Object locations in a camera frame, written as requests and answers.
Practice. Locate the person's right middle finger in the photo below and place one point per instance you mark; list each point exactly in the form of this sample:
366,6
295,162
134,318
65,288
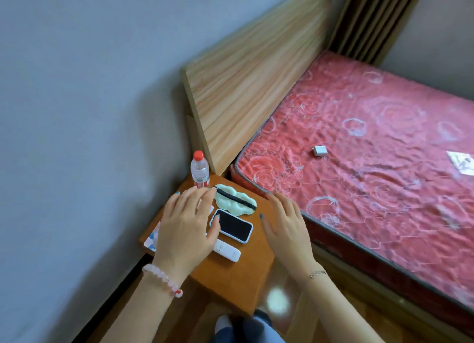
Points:
289,210

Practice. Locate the person's white shoe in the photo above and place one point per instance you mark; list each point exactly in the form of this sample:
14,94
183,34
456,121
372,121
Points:
223,323

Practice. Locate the person's right hand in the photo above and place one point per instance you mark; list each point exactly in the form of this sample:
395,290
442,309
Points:
290,239

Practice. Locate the clear water bottle red cap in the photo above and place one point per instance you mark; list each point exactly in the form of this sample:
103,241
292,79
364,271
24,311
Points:
200,172

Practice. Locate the wooden bed frame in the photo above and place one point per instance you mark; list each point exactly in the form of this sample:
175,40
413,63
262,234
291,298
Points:
389,302

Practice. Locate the small white charger plug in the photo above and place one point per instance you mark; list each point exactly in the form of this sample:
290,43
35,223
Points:
320,151

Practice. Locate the smartphone in white case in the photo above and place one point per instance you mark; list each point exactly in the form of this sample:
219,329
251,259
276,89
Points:
232,226

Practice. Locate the person's left forearm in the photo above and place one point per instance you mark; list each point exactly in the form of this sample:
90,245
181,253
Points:
142,313

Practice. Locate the person's left middle finger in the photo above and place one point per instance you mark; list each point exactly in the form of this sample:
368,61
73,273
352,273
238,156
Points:
194,200

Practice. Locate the person's blue jeans leg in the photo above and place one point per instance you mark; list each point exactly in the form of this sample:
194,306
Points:
255,329

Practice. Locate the orange wooden nightstand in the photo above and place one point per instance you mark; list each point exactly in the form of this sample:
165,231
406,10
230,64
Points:
229,276

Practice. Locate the person's left hand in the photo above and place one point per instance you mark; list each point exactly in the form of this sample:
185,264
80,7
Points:
181,239

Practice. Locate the person's right thumb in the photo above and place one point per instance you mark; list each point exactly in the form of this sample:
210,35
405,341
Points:
267,228

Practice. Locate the mint green sleep mask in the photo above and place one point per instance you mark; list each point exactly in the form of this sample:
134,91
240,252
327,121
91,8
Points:
233,205

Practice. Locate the light wooden headboard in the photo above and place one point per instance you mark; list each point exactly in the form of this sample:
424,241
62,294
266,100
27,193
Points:
251,76

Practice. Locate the blue and white tissue packet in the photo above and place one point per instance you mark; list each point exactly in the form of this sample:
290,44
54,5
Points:
152,239

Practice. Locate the person's left little finger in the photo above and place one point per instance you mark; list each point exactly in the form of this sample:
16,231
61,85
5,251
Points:
171,204

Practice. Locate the white remote control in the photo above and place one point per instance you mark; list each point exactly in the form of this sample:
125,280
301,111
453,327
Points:
227,251

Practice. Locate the person's right forearm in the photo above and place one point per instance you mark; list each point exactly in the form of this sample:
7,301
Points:
339,309

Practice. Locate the person's left thumb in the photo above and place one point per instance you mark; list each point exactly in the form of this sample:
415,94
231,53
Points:
215,231

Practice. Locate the brown ribbed wooden panel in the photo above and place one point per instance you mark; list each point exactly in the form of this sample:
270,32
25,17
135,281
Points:
374,18

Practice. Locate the red floral mattress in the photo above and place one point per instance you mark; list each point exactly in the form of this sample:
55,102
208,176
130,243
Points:
370,161

